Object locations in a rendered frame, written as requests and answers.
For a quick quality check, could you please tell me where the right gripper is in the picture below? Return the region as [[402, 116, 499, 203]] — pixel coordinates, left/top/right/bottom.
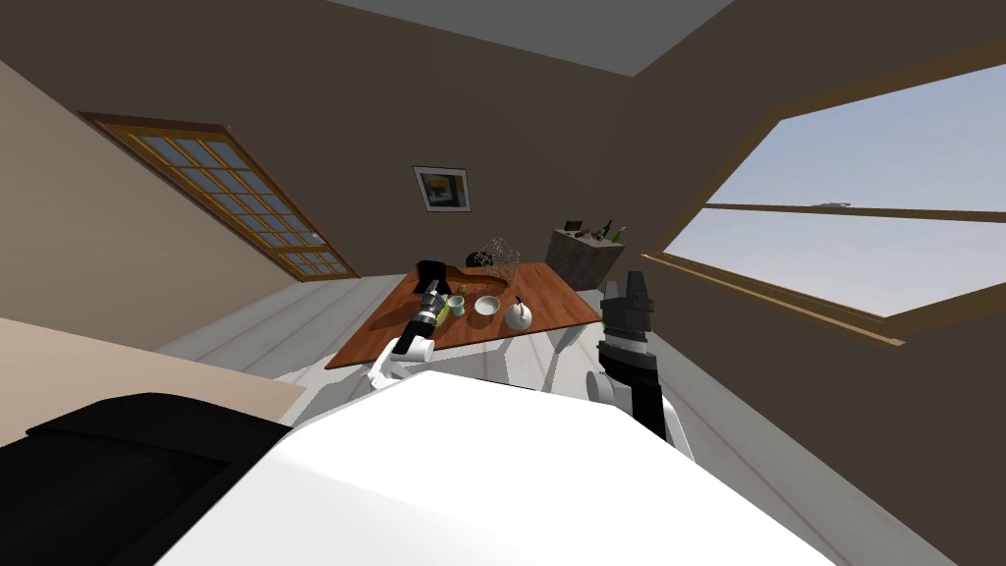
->
[[599, 270, 656, 339]]

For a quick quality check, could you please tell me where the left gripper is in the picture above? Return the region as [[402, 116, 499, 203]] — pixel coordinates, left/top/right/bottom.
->
[[415, 258, 453, 314]]

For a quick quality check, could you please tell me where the stone sideboard with bottles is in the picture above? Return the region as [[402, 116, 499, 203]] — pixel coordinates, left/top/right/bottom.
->
[[543, 219, 629, 293]]

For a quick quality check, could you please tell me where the dry twig plant black pot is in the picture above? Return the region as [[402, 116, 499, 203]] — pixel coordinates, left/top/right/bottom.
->
[[466, 237, 523, 285]]

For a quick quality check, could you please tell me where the brown wooden table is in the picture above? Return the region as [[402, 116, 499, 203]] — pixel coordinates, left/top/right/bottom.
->
[[325, 261, 604, 392]]

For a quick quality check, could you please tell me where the wooden lattice window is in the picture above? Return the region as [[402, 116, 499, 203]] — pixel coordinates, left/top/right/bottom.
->
[[77, 110, 363, 284]]

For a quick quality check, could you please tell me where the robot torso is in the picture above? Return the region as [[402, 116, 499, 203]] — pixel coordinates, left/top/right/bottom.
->
[[152, 368, 839, 566]]

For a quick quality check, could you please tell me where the large wooden framed window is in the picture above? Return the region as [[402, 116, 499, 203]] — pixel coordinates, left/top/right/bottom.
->
[[640, 37, 1006, 348]]

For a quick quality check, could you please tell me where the framed wall picture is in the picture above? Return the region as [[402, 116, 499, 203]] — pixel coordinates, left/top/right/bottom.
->
[[412, 164, 473, 213]]

